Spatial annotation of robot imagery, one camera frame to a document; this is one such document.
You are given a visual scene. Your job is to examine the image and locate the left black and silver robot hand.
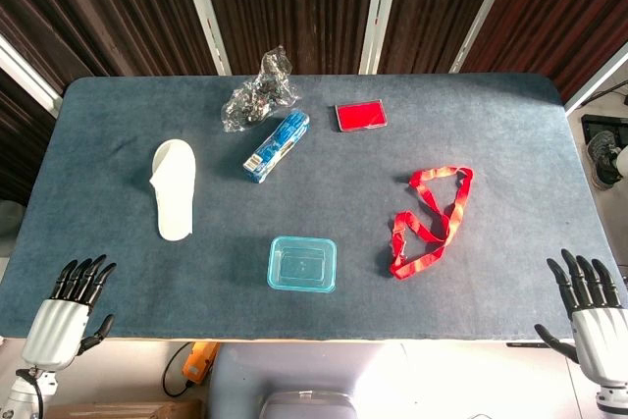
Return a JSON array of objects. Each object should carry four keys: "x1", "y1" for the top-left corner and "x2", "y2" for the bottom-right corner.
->
[{"x1": 20, "y1": 254, "x2": 118, "y2": 372}]

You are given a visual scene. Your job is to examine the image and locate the red orange lanyard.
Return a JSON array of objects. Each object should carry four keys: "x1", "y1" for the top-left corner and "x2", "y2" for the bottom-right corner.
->
[{"x1": 389, "y1": 165, "x2": 475, "y2": 280}]

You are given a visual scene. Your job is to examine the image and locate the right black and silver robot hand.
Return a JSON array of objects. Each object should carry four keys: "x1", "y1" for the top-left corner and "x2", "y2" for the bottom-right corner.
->
[{"x1": 533, "y1": 248, "x2": 628, "y2": 386}]

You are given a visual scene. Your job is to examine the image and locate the orange device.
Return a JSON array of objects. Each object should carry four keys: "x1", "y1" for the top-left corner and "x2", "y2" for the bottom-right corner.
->
[{"x1": 182, "y1": 340, "x2": 220, "y2": 382}]

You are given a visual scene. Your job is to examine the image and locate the grey sneaker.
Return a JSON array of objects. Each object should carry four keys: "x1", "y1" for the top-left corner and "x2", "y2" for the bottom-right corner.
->
[{"x1": 585, "y1": 130, "x2": 623, "y2": 191}]

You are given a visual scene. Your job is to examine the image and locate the blue felt table cover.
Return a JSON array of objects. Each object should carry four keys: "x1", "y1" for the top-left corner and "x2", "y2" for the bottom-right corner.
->
[{"x1": 0, "y1": 73, "x2": 628, "y2": 342}]

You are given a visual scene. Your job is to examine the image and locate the black floor object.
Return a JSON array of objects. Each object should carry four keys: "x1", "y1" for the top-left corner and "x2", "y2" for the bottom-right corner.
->
[{"x1": 580, "y1": 113, "x2": 628, "y2": 145}]

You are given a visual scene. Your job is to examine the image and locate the white disposable slipper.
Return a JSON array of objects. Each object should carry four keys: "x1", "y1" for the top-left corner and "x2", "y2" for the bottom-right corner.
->
[{"x1": 148, "y1": 138, "x2": 198, "y2": 242}]

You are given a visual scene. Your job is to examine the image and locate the red flat case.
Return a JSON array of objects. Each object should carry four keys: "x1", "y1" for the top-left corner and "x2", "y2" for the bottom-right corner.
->
[{"x1": 334, "y1": 99, "x2": 390, "y2": 133}]

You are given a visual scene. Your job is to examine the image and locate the black floor cable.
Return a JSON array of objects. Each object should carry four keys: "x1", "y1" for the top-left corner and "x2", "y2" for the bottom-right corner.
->
[{"x1": 162, "y1": 342, "x2": 197, "y2": 398}]

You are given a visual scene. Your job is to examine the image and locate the clear plastic container base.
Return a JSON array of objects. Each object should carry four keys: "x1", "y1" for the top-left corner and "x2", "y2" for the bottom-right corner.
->
[{"x1": 268, "y1": 237, "x2": 337, "y2": 292}]

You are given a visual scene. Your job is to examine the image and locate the translucent blue container lid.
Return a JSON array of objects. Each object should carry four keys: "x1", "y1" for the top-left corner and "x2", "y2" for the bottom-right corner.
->
[{"x1": 266, "y1": 236, "x2": 339, "y2": 294}]

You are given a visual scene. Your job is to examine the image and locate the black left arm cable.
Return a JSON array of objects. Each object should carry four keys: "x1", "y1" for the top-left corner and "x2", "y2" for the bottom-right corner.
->
[{"x1": 14, "y1": 367, "x2": 46, "y2": 419}]

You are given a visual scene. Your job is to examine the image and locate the grey robot torso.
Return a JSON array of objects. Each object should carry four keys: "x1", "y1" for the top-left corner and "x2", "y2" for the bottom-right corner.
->
[{"x1": 207, "y1": 341, "x2": 409, "y2": 419}]

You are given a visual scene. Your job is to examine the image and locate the white partition post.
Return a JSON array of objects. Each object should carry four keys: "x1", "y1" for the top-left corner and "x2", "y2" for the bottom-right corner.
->
[
  {"x1": 359, "y1": 0, "x2": 406, "y2": 76},
  {"x1": 175, "y1": 0, "x2": 233, "y2": 77},
  {"x1": 448, "y1": 0, "x2": 522, "y2": 74},
  {"x1": 0, "y1": 34, "x2": 64, "y2": 119},
  {"x1": 563, "y1": 42, "x2": 628, "y2": 115}
]

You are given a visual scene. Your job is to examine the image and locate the blue snack package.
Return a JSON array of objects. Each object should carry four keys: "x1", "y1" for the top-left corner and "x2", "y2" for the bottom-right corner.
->
[{"x1": 242, "y1": 109, "x2": 311, "y2": 185}]

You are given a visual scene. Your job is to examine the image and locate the crumpled clear plastic bag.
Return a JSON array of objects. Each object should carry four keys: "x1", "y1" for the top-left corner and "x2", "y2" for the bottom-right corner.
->
[{"x1": 220, "y1": 44, "x2": 300, "y2": 134}]

